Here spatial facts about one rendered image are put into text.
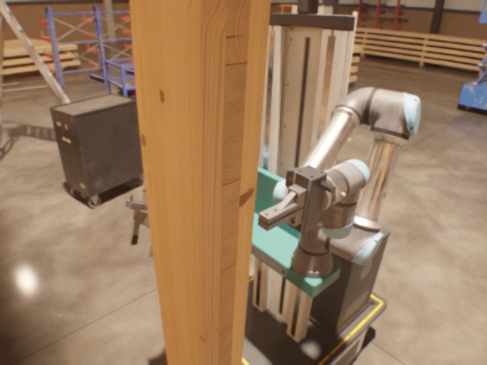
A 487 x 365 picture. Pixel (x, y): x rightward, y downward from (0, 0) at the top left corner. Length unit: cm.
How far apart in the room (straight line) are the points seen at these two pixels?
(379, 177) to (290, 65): 54
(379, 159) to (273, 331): 113
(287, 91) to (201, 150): 99
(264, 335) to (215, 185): 150
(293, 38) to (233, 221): 95
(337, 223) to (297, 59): 67
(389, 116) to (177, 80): 77
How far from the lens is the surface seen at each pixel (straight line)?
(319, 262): 118
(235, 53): 35
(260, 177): 141
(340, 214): 82
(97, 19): 977
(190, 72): 35
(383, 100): 105
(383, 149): 105
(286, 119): 135
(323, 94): 116
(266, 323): 188
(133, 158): 366
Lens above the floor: 177
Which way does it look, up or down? 27 degrees down
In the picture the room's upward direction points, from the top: 1 degrees clockwise
